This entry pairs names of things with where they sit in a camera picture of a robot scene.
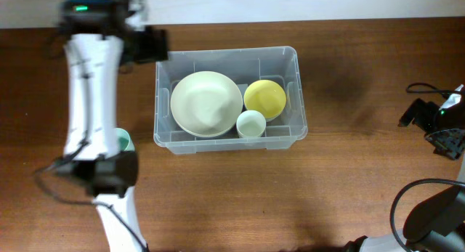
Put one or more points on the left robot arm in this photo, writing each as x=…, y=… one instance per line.
x=101, y=36

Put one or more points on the white label in bin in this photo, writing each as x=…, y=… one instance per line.
x=242, y=88

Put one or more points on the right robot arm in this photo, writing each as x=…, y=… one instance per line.
x=437, y=223

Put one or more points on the clear plastic storage bin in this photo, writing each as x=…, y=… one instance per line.
x=244, y=66

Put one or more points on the green cup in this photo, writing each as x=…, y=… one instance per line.
x=124, y=140

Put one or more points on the yellow small bowl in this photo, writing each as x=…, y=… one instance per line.
x=266, y=97

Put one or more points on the cream large bowl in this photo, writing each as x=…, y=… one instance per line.
x=206, y=104

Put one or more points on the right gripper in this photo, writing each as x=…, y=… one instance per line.
x=421, y=120

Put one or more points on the cream cup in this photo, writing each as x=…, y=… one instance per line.
x=250, y=124

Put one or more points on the green small bowl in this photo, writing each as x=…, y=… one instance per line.
x=274, y=118

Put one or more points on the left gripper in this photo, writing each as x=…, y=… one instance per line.
x=151, y=51

